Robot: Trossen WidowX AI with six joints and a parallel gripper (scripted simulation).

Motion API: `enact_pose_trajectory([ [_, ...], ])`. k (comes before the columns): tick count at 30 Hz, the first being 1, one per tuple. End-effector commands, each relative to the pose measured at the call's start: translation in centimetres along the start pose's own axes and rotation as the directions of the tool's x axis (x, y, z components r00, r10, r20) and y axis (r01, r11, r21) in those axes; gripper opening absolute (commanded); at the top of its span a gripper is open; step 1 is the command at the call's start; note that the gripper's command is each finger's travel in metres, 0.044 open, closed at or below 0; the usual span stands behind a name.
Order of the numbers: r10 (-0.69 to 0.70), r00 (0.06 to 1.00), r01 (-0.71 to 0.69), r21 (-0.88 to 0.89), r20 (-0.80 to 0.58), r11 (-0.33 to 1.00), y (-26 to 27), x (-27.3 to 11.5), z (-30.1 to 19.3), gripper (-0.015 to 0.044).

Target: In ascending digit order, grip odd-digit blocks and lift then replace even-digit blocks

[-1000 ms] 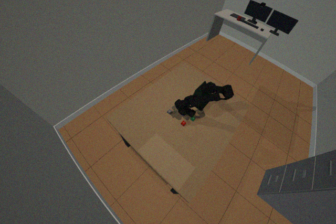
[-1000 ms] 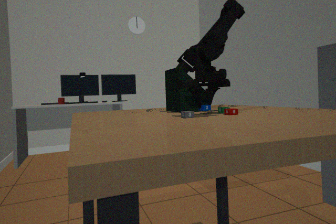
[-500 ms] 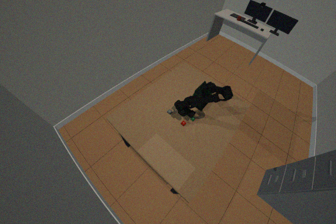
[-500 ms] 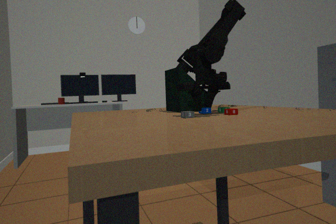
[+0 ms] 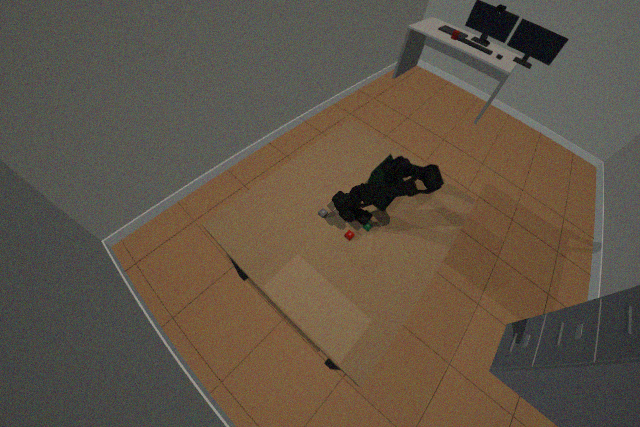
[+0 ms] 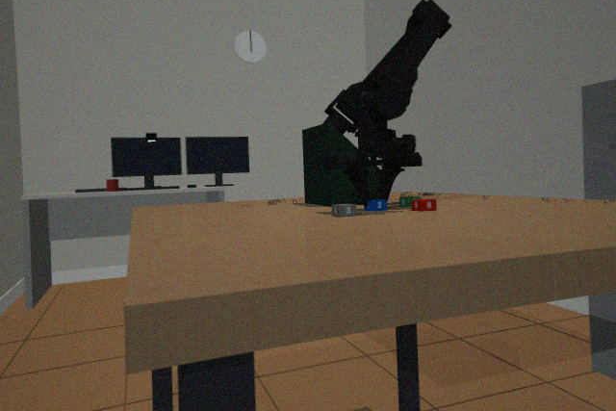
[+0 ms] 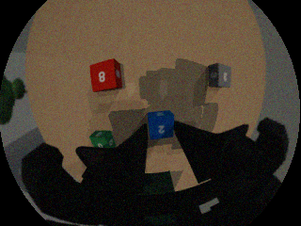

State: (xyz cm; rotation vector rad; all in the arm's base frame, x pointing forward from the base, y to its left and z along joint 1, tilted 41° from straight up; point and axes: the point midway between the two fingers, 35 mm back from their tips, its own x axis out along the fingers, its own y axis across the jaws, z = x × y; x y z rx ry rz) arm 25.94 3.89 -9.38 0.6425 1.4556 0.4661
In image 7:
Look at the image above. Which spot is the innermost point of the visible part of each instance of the green block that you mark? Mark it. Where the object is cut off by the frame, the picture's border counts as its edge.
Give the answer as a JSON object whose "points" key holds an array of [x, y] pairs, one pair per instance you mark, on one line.
{"points": [[102, 139]]}

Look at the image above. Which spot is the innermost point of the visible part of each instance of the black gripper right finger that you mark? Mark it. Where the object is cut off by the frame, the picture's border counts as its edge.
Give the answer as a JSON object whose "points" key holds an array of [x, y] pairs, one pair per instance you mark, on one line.
{"points": [[202, 148]]}

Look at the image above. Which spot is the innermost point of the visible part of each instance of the red block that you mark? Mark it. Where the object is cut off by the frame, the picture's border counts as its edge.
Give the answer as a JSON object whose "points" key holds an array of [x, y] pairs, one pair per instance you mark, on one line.
{"points": [[105, 75]]}

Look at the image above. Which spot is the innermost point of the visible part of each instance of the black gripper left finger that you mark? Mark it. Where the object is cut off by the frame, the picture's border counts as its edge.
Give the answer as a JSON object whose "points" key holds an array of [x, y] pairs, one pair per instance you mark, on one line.
{"points": [[130, 157]]}

